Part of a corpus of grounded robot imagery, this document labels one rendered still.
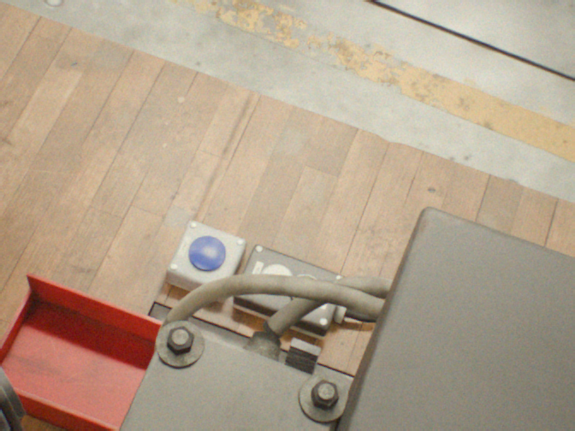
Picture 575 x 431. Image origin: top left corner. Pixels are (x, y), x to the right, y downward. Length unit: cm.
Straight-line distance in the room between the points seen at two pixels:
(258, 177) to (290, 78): 121
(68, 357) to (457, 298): 82
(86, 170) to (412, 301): 92
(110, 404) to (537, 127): 156
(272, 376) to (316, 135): 81
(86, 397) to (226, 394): 65
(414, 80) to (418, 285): 213
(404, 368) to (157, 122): 96
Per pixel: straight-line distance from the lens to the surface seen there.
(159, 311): 119
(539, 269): 40
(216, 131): 130
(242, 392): 51
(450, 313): 38
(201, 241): 118
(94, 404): 115
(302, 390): 51
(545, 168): 246
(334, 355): 118
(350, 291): 51
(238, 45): 251
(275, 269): 117
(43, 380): 116
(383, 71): 251
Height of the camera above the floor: 199
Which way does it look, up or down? 60 degrees down
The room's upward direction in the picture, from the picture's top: 10 degrees clockwise
